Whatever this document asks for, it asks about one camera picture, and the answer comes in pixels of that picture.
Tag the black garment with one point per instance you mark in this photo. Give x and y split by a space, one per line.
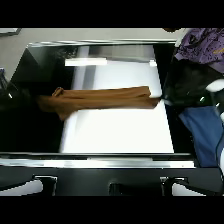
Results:
190 80

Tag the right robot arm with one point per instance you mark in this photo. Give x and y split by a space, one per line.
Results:
215 85

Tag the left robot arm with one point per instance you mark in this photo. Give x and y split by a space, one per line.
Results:
20 188

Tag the blue garment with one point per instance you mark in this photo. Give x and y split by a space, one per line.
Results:
205 133

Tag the brown trousers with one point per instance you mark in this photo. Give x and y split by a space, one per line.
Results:
100 99

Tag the purple garment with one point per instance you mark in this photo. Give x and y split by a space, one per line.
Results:
203 45

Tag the silver frame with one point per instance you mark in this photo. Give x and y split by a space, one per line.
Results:
100 163

